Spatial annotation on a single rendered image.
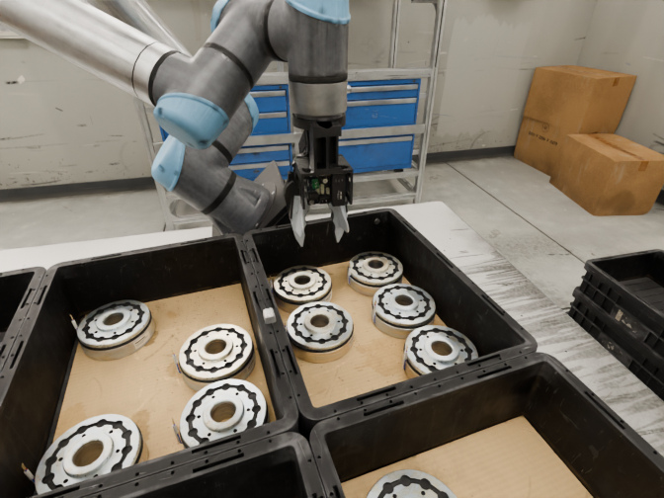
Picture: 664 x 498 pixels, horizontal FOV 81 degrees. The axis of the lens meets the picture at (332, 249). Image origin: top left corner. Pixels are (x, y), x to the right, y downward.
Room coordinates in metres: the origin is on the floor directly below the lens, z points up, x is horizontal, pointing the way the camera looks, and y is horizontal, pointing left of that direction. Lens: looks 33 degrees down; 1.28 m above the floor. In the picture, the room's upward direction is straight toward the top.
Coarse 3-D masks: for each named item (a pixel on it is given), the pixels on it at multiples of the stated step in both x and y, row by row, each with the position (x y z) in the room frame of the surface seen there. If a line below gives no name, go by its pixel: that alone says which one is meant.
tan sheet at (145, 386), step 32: (224, 288) 0.57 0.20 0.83; (160, 320) 0.48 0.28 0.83; (192, 320) 0.48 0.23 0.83; (224, 320) 0.48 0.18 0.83; (160, 352) 0.41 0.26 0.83; (256, 352) 0.41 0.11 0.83; (96, 384) 0.35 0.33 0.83; (128, 384) 0.35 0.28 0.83; (160, 384) 0.35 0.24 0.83; (256, 384) 0.35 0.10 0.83; (64, 416) 0.30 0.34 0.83; (128, 416) 0.30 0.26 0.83; (160, 416) 0.30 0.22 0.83; (160, 448) 0.26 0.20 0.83
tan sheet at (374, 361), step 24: (336, 264) 0.64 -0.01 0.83; (336, 288) 0.57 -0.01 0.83; (360, 312) 0.50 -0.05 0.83; (360, 336) 0.44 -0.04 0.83; (384, 336) 0.44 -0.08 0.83; (336, 360) 0.40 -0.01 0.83; (360, 360) 0.40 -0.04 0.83; (384, 360) 0.40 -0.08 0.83; (312, 384) 0.35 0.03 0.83; (336, 384) 0.35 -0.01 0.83; (360, 384) 0.35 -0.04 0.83; (384, 384) 0.35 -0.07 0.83
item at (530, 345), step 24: (360, 216) 0.66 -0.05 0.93; (264, 288) 0.44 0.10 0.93; (504, 312) 0.39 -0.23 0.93; (528, 336) 0.35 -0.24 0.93; (288, 360) 0.31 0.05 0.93; (480, 360) 0.31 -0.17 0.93; (504, 360) 0.31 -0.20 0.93; (408, 384) 0.27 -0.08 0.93; (432, 384) 0.28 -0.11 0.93; (312, 408) 0.25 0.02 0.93; (336, 408) 0.25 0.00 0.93
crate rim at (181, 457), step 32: (96, 256) 0.52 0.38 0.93; (128, 256) 0.53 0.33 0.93; (256, 288) 0.44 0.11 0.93; (32, 320) 0.37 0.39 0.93; (0, 384) 0.27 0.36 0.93; (288, 384) 0.27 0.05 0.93; (0, 416) 0.24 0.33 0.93; (288, 416) 0.24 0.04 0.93; (192, 448) 0.20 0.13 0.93; (224, 448) 0.20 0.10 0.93; (96, 480) 0.17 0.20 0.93; (128, 480) 0.18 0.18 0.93
